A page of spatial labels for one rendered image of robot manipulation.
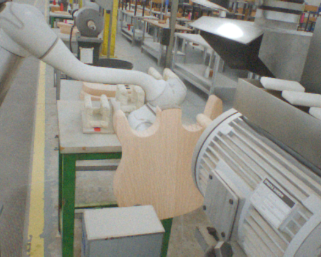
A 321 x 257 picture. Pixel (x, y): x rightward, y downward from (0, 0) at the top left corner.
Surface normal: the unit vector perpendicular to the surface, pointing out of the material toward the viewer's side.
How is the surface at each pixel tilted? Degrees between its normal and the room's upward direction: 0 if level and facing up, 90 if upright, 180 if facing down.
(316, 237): 59
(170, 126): 91
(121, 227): 0
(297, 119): 90
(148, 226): 0
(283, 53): 90
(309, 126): 90
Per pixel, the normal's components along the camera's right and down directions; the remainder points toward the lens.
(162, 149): 0.31, 0.40
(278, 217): -0.78, -0.43
